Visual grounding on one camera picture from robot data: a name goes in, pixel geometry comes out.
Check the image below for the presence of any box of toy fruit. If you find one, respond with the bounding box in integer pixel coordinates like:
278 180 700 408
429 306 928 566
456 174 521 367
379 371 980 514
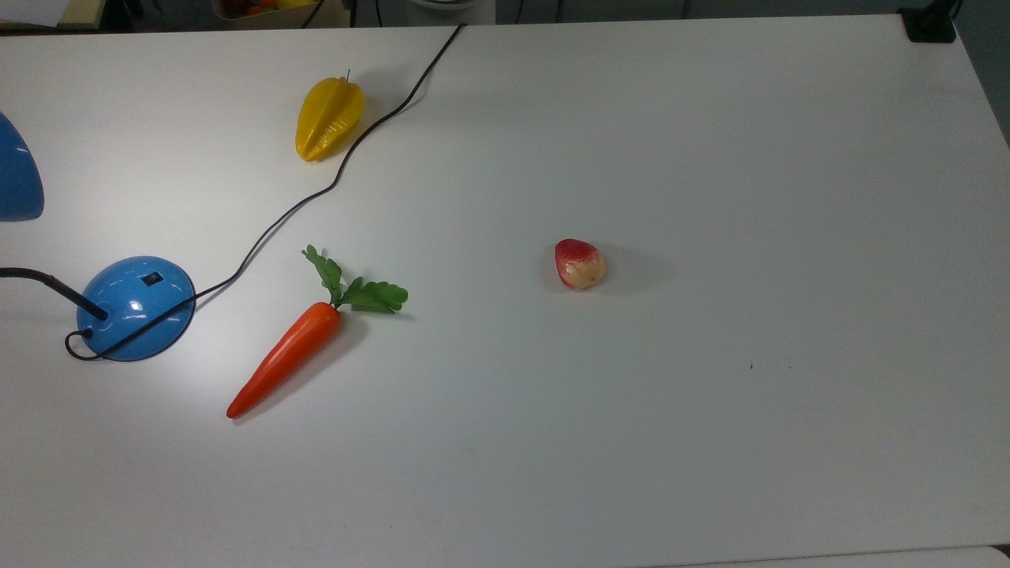
211 0 348 29

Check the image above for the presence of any red and cream plastic peach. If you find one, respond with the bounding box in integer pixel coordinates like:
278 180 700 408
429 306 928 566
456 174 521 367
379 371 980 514
554 238 607 291

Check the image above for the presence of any black table clamp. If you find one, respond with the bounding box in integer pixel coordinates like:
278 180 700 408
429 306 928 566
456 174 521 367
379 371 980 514
898 0 963 43

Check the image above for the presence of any black lamp power cable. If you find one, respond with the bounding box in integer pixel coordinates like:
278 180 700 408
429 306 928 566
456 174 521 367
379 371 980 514
65 23 467 362

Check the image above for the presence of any blue desk lamp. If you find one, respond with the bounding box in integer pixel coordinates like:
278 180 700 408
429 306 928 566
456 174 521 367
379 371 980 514
0 112 196 363

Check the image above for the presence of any orange plastic carrot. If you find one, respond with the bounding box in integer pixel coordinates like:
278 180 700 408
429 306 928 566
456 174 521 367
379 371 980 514
226 245 410 420

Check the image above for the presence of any yellow plastic starfruit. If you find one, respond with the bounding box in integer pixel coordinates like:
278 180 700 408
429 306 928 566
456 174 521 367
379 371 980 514
295 69 366 163

